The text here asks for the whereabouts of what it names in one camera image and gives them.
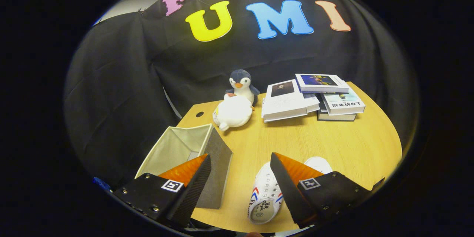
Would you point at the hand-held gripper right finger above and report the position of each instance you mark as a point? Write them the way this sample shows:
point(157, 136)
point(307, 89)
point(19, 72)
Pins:
point(290, 192)

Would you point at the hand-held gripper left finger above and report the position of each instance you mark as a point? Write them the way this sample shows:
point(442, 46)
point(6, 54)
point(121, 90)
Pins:
point(192, 192)

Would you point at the white striped canvas shoe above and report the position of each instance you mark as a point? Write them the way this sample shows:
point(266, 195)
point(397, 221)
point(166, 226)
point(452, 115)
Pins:
point(264, 192)
point(318, 163)

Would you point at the grey fabric storage box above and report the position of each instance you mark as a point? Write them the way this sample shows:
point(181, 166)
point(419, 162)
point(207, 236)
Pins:
point(218, 177)

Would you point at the dark book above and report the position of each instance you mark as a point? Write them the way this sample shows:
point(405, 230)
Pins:
point(335, 117)

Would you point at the white plush toy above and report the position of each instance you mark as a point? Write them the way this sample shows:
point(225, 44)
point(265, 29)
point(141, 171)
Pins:
point(233, 113)

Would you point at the thick white book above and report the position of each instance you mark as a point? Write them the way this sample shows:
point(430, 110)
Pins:
point(311, 103)

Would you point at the blue crumpled cloth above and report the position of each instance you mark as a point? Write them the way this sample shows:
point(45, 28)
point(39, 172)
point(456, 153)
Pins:
point(100, 184)

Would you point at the white portrait cover book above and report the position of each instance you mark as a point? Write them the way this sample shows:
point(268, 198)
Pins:
point(285, 100)

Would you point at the white teal cover book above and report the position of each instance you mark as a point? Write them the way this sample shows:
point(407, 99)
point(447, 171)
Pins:
point(342, 102)

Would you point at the blue picture cover book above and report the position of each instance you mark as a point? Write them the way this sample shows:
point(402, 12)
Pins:
point(318, 80)

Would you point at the penguin plush toy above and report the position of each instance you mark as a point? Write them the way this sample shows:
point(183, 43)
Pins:
point(241, 81)

